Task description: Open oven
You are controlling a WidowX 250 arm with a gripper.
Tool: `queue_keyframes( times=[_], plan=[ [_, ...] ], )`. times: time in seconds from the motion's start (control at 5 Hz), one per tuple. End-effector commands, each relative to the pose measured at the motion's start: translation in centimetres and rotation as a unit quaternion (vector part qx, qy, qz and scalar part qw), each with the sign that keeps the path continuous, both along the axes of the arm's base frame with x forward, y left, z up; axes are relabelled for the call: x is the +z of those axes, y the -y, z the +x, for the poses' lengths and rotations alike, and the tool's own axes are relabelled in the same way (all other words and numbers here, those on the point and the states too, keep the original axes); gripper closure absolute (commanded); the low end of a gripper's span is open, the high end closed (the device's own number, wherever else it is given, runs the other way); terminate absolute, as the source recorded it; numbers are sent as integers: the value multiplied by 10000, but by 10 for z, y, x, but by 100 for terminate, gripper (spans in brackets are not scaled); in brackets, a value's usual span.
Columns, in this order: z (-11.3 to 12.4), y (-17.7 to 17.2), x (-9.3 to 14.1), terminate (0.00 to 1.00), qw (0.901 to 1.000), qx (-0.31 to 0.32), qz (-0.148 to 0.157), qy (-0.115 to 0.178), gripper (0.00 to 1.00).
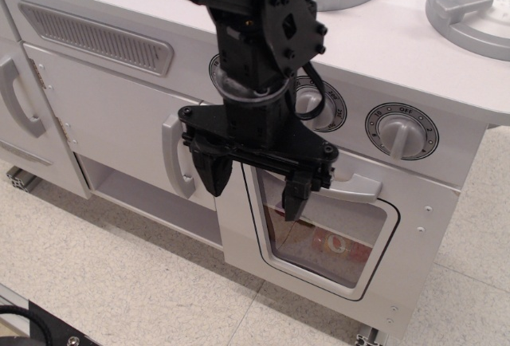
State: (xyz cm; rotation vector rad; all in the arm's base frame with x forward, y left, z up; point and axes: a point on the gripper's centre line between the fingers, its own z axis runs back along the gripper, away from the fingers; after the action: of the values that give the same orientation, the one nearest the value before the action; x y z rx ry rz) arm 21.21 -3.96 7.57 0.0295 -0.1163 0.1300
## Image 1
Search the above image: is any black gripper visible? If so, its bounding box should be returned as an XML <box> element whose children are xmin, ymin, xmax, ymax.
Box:
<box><xmin>178</xmin><ymin>93</ymin><xmax>339</xmax><ymax>222</ymax></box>

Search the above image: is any grey oven door handle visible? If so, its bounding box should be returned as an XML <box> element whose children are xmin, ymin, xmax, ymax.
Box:
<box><xmin>317</xmin><ymin>174</ymin><xmax>383</xmax><ymax>203</ymax></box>

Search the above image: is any white toy oven door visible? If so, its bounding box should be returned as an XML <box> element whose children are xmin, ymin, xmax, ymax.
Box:
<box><xmin>216</xmin><ymin>153</ymin><xmax>460</xmax><ymax>338</ymax></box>

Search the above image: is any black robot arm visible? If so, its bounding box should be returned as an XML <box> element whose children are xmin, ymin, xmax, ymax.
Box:
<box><xmin>178</xmin><ymin>0</ymin><xmax>339</xmax><ymax>221</ymax></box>

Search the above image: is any grey middle oven knob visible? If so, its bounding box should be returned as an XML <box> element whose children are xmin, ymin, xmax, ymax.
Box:
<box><xmin>296</xmin><ymin>76</ymin><xmax>347</xmax><ymax>132</ymax></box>

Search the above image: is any brown toy bread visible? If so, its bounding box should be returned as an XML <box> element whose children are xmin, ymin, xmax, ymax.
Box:
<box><xmin>264</xmin><ymin>206</ymin><xmax>315</xmax><ymax>258</ymax></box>

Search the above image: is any orange labelled toy can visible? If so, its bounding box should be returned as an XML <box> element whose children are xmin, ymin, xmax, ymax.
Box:
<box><xmin>312</xmin><ymin>228</ymin><xmax>372</xmax><ymax>263</ymax></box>

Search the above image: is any grey left stove knob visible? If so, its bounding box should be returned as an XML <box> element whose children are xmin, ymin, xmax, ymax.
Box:
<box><xmin>209</xmin><ymin>53</ymin><xmax>220</xmax><ymax>90</ymax></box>

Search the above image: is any grey stove knob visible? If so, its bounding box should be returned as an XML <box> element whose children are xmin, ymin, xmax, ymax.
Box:
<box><xmin>365</xmin><ymin>103</ymin><xmax>439</xmax><ymax>161</ymax></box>
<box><xmin>209</xmin><ymin>53</ymin><xmax>220</xmax><ymax>90</ymax></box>

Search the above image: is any white cabinet door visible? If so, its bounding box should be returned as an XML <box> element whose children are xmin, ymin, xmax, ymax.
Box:
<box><xmin>24</xmin><ymin>44</ymin><xmax>215</xmax><ymax>210</ymax></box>

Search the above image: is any grey right stove knob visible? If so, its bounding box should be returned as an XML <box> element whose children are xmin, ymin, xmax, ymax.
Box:
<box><xmin>365</xmin><ymin>103</ymin><xmax>439</xmax><ymax>161</ymax></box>

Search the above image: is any white toy kitchen unit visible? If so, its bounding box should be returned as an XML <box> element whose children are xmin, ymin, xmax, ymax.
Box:
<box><xmin>1</xmin><ymin>0</ymin><xmax>509</xmax><ymax>338</ymax></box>

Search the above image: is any white left cupboard door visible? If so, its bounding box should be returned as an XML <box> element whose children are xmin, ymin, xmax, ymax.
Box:
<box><xmin>1</xmin><ymin>38</ymin><xmax>91</xmax><ymax>199</ymax></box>

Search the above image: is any grey vent grille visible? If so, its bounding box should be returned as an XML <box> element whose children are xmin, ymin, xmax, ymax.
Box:
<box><xmin>18</xmin><ymin>2</ymin><xmax>174</xmax><ymax>77</ymax></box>

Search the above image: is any grey cabinet door handle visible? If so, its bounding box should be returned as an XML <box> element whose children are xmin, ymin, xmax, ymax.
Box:
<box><xmin>161</xmin><ymin>115</ymin><xmax>196</xmax><ymax>199</ymax></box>

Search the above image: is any aluminium frame rail right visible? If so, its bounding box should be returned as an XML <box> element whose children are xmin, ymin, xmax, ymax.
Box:
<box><xmin>355</xmin><ymin>324</ymin><xmax>389</xmax><ymax>346</ymax></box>

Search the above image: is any aluminium frame rail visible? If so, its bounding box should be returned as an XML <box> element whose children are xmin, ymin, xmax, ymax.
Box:
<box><xmin>355</xmin><ymin>324</ymin><xmax>389</xmax><ymax>346</ymax></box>
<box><xmin>6</xmin><ymin>167</ymin><xmax>41</xmax><ymax>193</ymax></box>

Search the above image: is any aluminium frame rail left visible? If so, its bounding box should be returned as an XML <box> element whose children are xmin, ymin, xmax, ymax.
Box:
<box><xmin>6</xmin><ymin>167</ymin><xmax>41</xmax><ymax>193</ymax></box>

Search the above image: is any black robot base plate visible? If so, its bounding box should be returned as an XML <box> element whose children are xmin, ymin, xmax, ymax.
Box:
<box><xmin>28</xmin><ymin>301</ymin><xmax>99</xmax><ymax>346</ymax></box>

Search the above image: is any grey left cupboard handle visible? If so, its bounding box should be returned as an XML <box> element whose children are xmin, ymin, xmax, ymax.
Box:
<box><xmin>0</xmin><ymin>56</ymin><xmax>47</xmax><ymax>139</ymax></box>

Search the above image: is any black braided cable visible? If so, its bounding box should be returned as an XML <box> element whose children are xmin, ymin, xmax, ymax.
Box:
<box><xmin>0</xmin><ymin>304</ymin><xmax>49</xmax><ymax>341</ymax></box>

